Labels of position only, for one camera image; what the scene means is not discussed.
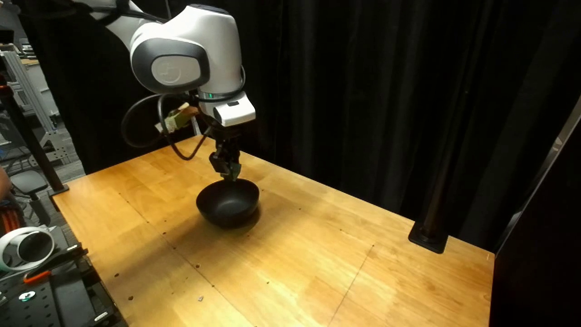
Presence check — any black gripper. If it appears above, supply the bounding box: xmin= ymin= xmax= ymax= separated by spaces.
xmin=209 ymin=124 xmax=244 ymax=182

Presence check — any black bowl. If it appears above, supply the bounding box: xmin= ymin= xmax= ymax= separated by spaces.
xmin=195 ymin=179 xmax=262 ymax=231

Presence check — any black curtain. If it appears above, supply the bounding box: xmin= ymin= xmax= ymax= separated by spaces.
xmin=17 ymin=0 xmax=581 ymax=253

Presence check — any black stand leg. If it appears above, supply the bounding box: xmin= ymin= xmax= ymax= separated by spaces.
xmin=0 ymin=84 xmax=71 ymax=197

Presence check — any black pole with base clamp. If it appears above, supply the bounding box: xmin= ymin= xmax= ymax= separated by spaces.
xmin=407 ymin=90 xmax=480 ymax=257

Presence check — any grey metal shelving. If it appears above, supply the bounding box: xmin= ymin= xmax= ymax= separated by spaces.
xmin=0 ymin=35 xmax=62 ymax=148

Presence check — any white VR headset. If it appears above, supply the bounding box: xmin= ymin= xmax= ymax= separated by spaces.
xmin=0 ymin=224 xmax=59 ymax=275

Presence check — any black pegboard cart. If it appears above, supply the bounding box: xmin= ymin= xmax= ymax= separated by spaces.
xmin=0 ymin=242 xmax=129 ymax=327

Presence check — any black side panel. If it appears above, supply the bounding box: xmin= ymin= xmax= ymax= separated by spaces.
xmin=489 ymin=97 xmax=581 ymax=327

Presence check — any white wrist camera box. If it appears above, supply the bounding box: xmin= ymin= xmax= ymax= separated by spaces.
xmin=213 ymin=91 xmax=258 ymax=130

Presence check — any tan cable connector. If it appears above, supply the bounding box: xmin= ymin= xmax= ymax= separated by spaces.
xmin=155 ymin=102 xmax=200 ymax=137

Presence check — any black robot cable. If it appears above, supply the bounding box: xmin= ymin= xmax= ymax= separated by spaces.
xmin=119 ymin=90 xmax=215 ymax=164

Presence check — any orange handled tool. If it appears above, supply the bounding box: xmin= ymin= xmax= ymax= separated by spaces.
xmin=22 ymin=269 xmax=55 ymax=288

